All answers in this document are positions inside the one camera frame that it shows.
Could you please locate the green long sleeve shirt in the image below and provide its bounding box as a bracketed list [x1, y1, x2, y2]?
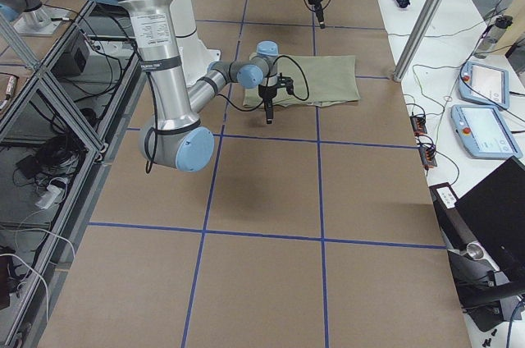
[241, 53, 362, 109]

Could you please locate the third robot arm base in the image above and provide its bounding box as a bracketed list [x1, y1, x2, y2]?
[1, 0, 70, 37]

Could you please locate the blue teach pendant far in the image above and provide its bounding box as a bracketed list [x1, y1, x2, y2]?
[457, 61, 509, 110]

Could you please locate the blue teach pendant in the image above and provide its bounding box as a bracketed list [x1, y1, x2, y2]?
[450, 104, 523, 160]
[457, 61, 509, 110]

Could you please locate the grey water bottle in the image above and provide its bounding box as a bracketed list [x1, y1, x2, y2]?
[473, 15, 514, 59]

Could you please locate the blue teach pendant near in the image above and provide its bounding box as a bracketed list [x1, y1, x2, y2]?
[450, 104, 523, 160]

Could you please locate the white power strip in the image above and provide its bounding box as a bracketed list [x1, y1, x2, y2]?
[35, 184, 65, 209]

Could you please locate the black monitor with stand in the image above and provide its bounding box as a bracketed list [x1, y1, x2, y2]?
[430, 157, 524, 332]

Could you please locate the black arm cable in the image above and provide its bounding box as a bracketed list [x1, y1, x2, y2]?
[215, 54, 311, 113]

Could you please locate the aluminium frame post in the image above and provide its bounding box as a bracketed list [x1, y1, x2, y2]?
[392, 0, 442, 82]

